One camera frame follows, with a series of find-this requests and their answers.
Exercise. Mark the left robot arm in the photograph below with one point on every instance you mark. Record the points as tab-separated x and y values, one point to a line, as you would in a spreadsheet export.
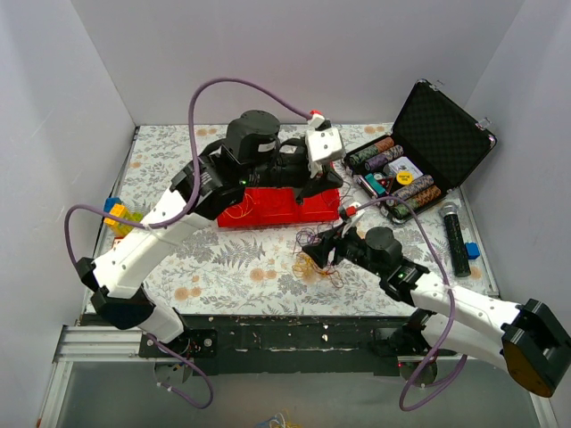
250	155

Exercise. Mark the red plastic bin left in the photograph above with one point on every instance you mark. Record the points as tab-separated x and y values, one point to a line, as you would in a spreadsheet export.
243	214

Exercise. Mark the red plastic bin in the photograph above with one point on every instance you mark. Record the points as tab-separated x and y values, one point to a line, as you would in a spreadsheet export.
243	214
320	208
270	207

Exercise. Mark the green toy brick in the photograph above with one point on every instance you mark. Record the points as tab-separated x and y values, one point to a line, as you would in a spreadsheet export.
135	216

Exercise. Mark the red plastic bin right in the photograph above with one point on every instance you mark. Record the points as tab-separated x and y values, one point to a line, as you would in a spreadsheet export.
320	208

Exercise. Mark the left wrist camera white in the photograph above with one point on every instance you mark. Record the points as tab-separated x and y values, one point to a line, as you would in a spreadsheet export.
324	143

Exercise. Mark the blue toy block right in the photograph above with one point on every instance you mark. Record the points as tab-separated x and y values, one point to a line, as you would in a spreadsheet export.
472	251

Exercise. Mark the red plastic bin middle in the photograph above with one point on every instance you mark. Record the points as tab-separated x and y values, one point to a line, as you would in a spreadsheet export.
270	207

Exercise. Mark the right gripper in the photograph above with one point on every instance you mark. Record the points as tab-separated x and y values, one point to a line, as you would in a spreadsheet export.
337	248

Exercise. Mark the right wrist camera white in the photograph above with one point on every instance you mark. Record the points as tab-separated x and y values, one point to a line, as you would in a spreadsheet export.
350	216

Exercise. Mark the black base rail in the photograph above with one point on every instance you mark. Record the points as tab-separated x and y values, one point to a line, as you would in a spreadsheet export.
231	345

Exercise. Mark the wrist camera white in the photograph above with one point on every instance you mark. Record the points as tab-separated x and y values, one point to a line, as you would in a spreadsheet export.
350	216
324	143

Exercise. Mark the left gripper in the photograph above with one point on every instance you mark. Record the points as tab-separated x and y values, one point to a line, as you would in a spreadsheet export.
306	176

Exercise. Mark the black poker chip case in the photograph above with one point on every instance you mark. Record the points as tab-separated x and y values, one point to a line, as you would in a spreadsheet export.
437	136

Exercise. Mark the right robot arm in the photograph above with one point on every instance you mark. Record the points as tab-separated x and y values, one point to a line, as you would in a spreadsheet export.
524	339

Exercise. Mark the black microphone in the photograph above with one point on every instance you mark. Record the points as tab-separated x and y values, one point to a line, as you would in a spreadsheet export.
458	251

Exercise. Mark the blue toy brick left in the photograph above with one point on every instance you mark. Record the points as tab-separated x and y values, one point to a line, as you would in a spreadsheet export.
110	202

